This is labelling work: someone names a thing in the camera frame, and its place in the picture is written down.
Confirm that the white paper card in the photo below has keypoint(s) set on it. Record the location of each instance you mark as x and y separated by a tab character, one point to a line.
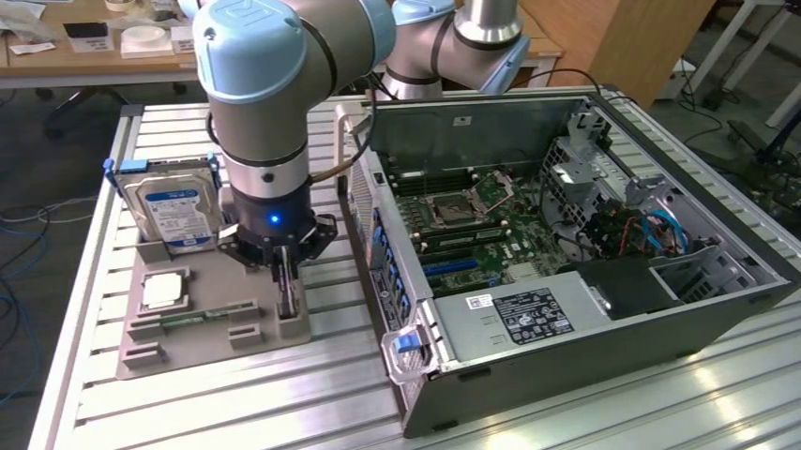
31	48

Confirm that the wooden cabinet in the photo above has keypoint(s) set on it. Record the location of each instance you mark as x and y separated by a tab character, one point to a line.
626	47

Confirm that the CPU socket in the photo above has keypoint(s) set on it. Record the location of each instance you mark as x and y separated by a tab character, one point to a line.
452	211

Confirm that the green circuit board pile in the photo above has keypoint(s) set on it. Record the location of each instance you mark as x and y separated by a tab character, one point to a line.
785	197

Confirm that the black expansion slot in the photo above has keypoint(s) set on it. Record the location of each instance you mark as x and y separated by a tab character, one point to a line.
445	257

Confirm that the black cooling fan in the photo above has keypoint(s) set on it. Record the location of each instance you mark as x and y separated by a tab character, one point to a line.
287	295

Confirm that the open black PC case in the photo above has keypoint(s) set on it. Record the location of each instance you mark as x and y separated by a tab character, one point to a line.
564	375

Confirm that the green RAM stick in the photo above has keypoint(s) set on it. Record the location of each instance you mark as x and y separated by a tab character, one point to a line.
187	319

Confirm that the silver socket cover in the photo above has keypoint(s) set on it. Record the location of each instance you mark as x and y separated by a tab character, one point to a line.
500	174

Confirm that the black chair base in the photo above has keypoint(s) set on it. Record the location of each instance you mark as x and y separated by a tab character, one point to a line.
63	112

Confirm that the black RAM slot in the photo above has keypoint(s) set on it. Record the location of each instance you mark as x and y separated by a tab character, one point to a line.
431	170
464	233
438	187
460	228
465	238
466	243
431	176
434	182

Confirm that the silver CPU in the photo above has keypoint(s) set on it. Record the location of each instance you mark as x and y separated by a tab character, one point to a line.
163	290

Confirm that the grey power supply with label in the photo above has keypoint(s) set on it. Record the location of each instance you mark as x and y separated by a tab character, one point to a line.
476	328

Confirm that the green motherboard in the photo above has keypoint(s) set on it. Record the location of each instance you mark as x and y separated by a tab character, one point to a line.
513	234

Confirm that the black and white box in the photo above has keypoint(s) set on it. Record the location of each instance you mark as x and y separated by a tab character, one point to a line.
87	30

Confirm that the black metal stand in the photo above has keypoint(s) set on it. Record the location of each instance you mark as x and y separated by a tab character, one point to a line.
748	136

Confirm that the grey parts rack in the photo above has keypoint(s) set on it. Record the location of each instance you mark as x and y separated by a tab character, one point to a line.
206	347

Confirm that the silver chipset heatsink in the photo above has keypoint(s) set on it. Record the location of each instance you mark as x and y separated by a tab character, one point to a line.
525	274

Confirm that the white box with tape roll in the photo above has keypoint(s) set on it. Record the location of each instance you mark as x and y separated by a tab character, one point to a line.
147	47

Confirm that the clear plastic bag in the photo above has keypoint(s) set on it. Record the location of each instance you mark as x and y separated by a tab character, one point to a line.
26	23

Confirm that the blue expansion slot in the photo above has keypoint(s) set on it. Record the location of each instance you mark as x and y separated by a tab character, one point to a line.
450	269

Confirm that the white labelled box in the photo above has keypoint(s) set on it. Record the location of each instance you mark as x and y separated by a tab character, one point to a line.
182	37

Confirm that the beige tape roll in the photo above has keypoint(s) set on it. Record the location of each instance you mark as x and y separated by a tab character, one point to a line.
119	5

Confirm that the grey metal disk bay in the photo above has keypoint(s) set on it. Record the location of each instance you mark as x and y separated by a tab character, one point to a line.
713	262

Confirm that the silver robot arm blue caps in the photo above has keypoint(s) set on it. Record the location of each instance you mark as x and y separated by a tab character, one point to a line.
263	70

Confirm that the blue card retention strip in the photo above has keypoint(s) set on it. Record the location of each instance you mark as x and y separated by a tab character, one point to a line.
377	232

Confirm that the thin metal locking lever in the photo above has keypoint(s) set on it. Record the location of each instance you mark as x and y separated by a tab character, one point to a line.
427	185

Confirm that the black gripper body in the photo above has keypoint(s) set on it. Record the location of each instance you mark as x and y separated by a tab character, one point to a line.
275	220

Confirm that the hard disk with blue carrier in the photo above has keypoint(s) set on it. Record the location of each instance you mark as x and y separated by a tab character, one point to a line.
175	211

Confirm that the perforated metal drive cage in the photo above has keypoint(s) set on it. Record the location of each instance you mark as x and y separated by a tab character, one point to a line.
588	173

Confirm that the blue case latch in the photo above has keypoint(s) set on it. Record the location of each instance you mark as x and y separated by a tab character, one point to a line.
406	342

